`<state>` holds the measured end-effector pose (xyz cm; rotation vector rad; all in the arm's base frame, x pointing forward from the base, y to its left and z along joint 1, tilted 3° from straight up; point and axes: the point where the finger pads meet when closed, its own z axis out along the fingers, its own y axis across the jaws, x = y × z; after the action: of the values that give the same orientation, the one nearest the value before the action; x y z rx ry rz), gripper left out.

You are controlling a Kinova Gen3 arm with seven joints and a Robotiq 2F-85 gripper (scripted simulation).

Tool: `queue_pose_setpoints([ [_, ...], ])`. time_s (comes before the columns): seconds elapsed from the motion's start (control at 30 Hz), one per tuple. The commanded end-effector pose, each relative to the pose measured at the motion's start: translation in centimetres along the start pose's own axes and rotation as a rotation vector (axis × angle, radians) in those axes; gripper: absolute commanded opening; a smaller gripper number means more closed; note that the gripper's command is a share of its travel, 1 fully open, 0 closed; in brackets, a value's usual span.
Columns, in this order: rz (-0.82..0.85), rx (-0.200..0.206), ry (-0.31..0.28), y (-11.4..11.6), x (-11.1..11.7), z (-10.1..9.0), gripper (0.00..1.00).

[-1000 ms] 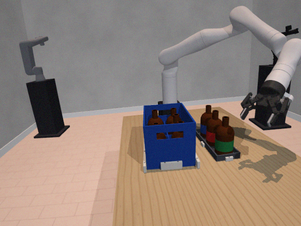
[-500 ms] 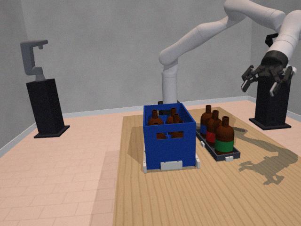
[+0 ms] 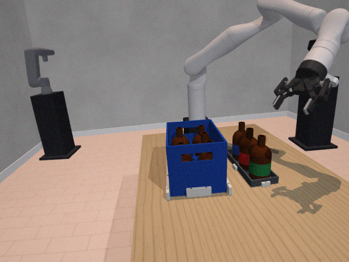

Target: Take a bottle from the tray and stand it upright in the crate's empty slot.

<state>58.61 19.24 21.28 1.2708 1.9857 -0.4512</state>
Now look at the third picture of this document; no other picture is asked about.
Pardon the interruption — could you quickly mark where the blue crate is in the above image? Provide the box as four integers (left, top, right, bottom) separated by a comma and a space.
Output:
166, 119, 227, 197

